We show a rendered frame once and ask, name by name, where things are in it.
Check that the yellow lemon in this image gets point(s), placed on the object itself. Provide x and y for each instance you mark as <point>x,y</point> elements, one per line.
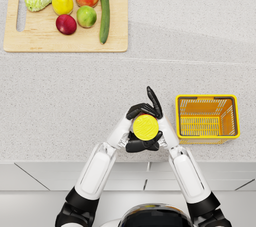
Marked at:
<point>62,3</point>

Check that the green apple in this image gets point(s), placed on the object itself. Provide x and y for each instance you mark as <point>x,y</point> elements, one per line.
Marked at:
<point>86,16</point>

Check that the green cucumber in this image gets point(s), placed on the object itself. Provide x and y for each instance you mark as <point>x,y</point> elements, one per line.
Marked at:
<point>104,14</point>

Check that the yellow slatted basket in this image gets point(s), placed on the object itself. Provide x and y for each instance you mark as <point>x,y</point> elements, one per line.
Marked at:
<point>200,126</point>

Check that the dark round robot body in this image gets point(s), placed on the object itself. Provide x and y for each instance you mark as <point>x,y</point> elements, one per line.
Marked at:
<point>155,217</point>

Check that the dark red apple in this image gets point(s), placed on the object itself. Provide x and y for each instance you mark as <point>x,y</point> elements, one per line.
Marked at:
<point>66,24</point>

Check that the wooden cutting board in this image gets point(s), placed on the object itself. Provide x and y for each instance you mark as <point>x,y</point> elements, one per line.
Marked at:
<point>40,39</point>

